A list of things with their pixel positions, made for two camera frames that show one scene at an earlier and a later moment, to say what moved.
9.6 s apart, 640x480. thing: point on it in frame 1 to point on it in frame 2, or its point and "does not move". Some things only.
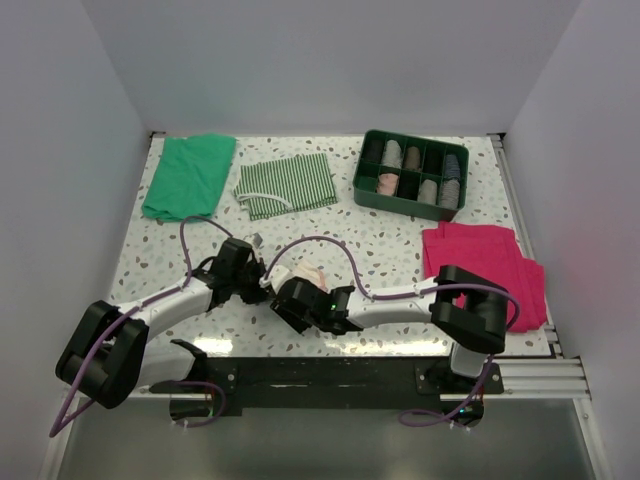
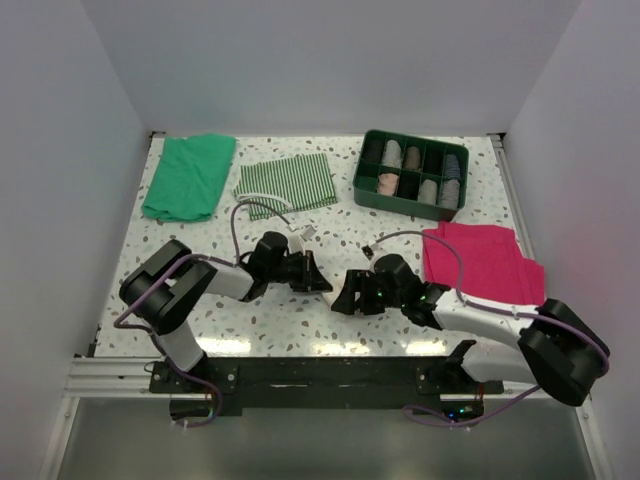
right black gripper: x=298 y=324 to x=345 y=303
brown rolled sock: x=412 y=158 does not move
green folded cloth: x=189 y=177 does not move
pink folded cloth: x=490 y=251 does not move
